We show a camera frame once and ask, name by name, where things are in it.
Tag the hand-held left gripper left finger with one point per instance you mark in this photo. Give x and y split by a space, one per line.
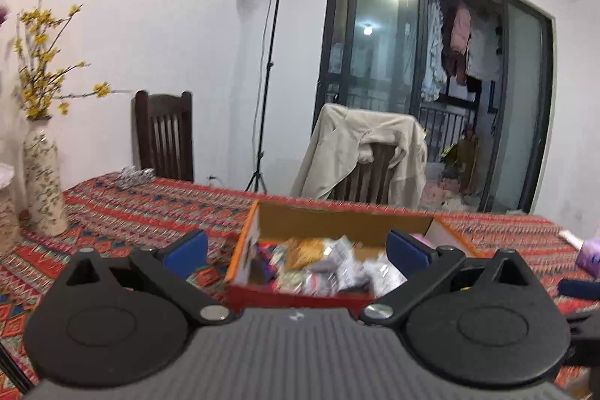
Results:
187 252

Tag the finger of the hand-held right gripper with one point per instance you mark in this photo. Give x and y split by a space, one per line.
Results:
581 289

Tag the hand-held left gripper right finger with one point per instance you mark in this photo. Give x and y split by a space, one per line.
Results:
408 252

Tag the pile of mixed wrappers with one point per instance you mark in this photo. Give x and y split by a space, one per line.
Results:
347 273

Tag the red cardboard box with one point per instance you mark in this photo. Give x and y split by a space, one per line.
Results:
328 222

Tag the orange cracker packet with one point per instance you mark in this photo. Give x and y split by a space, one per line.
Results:
307 252

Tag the purple tissue pack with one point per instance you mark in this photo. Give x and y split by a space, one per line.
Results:
589 254

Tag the wooden chair under jacket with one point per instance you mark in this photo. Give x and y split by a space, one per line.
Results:
370 179

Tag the crumpled foil wrapper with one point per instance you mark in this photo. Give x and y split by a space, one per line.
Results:
136 176

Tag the potted plant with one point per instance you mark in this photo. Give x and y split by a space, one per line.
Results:
464 156

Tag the beige jacket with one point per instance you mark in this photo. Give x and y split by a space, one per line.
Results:
337 147

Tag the dark wooden chair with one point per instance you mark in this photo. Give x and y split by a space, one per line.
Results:
164 109

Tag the floral ceramic vase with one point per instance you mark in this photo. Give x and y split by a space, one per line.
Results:
44 184

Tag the pale blue hanging garment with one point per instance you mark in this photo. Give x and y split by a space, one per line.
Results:
435 48

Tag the sliding glass door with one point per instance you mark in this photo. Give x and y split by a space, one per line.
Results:
375 44

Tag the white hanging garment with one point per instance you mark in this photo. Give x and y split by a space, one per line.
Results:
483 53

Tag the yellow flower branches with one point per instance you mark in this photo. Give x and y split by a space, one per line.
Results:
35 95

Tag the pink hanging garment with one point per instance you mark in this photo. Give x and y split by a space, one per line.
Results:
458 34

